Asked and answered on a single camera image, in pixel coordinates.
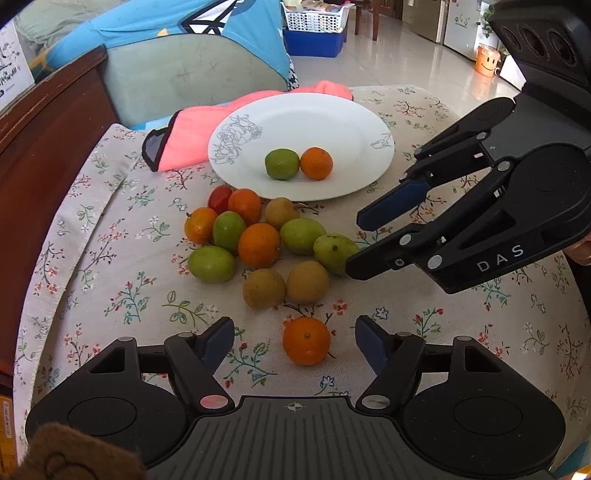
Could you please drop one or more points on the white refrigerator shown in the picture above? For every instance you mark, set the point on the white refrigerator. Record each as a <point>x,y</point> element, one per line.
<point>461,27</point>

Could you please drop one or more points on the white floral plate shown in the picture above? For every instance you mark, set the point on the white floral plate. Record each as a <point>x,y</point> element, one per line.
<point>323,124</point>

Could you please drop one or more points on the white printed carton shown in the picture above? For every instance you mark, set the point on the white printed carton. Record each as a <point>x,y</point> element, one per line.
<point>14,69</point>

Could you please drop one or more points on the blue striped cloth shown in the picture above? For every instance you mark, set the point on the blue striped cloth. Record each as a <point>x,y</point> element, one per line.
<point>575,464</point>

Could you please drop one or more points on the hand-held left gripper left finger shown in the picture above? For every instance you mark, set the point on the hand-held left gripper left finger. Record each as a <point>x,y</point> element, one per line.
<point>219,340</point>

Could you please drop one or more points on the round green citrus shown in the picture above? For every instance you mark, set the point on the round green citrus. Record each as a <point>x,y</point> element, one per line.
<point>281,164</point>

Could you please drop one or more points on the white plastic basket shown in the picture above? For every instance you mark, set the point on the white plastic basket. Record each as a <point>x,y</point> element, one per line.
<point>314,21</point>

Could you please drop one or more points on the person's right hand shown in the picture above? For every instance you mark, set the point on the person's right hand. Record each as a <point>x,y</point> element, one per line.
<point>579,251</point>

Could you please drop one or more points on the orange smiley cup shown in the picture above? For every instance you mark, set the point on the orange smiley cup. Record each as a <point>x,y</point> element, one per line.
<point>487,62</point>

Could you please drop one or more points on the red cherry tomato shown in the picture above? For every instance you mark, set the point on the red cherry tomato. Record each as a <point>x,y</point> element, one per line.
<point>218,198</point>

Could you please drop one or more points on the wooden headboard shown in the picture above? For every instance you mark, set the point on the wooden headboard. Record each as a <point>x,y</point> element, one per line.
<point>37,161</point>

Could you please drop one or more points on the blue printed blanket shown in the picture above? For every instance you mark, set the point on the blue printed blanket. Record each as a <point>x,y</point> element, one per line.
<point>249,41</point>

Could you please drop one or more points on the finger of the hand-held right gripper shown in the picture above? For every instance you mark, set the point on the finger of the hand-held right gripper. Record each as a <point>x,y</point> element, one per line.
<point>397,201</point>
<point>369,264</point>

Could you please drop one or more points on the checked sofa cover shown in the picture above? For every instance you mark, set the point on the checked sofa cover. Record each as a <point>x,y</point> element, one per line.
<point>293,76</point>

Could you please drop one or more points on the brown fuzzy cloth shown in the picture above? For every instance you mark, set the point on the brown fuzzy cloth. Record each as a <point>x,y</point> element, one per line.
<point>69,457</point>

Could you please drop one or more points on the green jujube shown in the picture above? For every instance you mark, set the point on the green jujube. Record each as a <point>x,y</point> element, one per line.
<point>211,264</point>
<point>228,230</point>
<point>302,235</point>
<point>332,251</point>

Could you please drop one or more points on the small orange tangerine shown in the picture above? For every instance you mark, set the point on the small orange tangerine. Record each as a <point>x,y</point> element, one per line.
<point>200,226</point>

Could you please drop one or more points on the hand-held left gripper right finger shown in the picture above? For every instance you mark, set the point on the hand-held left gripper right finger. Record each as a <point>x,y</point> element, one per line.
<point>369,342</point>

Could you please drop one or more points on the grey-green sofa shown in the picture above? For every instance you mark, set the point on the grey-green sofa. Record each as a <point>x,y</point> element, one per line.
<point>184,69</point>

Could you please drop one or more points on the yellow packet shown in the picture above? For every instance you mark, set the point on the yellow packet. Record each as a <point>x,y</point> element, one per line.
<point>7,429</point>

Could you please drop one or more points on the grey-green pillow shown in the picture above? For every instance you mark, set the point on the grey-green pillow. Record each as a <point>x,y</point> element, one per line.
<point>55,21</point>

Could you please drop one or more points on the wooden chair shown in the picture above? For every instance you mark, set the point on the wooden chair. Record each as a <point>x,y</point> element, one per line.
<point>367,18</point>

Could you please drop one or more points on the pink towel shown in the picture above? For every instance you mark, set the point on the pink towel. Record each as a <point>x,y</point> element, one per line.
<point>189,134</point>

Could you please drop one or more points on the floral tablecloth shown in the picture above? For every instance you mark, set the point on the floral tablecloth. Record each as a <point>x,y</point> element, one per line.
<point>138,277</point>

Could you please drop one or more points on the blue plastic bin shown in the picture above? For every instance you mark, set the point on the blue plastic bin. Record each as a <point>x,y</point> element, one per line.
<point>314,44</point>

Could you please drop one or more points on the brown round fruit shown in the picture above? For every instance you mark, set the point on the brown round fruit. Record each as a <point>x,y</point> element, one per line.
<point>308,281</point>
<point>264,289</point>
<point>281,212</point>

